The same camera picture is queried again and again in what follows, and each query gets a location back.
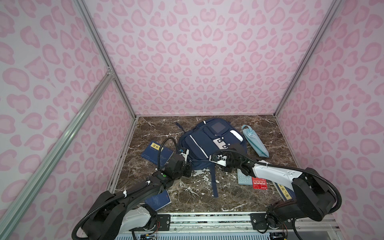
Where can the light blue calculator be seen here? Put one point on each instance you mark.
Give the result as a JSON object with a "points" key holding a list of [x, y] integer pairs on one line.
{"points": [[243, 179]]}

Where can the blue book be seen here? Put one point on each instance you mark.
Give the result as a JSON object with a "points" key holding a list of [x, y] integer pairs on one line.
{"points": [[285, 193], [159, 201], [151, 153]]}

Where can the aluminium frame post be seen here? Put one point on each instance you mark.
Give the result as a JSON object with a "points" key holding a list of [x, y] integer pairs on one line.
{"points": [[91, 27], [330, 16]]}

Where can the aluminium frame post right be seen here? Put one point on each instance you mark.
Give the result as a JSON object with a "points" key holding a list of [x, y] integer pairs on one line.
{"points": [[330, 16]]}

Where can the light blue pencil pouch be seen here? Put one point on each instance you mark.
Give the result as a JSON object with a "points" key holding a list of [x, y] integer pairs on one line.
{"points": [[254, 140]]}

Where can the aluminium frame post left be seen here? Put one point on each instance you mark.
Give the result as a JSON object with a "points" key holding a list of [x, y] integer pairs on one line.
{"points": [[91, 27]]}

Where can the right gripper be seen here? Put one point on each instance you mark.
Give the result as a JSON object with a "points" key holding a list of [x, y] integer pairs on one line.
{"points": [[228, 154]]}

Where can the navy blue student backpack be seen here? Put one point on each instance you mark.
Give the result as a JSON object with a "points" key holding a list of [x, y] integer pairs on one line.
{"points": [[206, 138]]}

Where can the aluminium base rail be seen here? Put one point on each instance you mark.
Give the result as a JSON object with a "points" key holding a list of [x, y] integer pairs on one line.
{"points": [[232, 226]]}

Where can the red calculator package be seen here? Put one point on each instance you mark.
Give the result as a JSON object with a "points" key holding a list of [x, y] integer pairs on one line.
{"points": [[259, 184]]}

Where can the aluminium frame strut left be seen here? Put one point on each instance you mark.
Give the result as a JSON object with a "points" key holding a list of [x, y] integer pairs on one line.
{"points": [[20, 205]]}

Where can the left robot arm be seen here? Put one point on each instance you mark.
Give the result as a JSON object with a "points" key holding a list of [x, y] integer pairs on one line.
{"points": [[111, 212]]}

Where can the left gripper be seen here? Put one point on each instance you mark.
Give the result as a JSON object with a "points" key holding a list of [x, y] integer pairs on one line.
{"points": [[188, 170]]}

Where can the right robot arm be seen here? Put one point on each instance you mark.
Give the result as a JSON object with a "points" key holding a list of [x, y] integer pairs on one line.
{"points": [[315, 196]]}

